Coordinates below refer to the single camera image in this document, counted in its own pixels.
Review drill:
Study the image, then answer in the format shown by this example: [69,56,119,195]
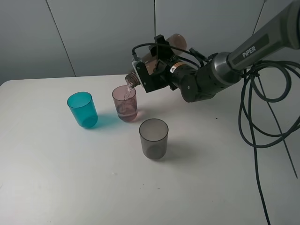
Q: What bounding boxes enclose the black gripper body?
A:
[165,56,199,91]

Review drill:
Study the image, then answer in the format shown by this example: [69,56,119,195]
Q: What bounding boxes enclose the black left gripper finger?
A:
[153,60,167,75]

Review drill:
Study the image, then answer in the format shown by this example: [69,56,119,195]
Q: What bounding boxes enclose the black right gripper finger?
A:
[148,35,173,62]

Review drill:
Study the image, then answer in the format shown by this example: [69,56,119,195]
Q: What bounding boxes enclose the brown translucent water bottle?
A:
[125,34,190,88]

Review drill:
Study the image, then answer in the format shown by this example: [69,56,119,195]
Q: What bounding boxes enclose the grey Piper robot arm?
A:
[136,0,300,102]

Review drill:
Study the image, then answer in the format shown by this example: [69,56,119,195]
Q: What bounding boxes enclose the pink translucent plastic cup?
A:
[112,85,137,122]

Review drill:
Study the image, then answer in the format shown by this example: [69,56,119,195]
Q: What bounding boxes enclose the grey translucent plastic cup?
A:
[139,118,169,160]

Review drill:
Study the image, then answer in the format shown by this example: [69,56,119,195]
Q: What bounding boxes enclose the teal translucent plastic cup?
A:
[67,91,98,128]

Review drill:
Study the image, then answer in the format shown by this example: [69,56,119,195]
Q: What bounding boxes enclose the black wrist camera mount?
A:
[132,60,169,93]

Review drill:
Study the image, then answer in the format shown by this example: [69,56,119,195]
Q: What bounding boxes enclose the black looped cable bundle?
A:
[131,42,300,225]

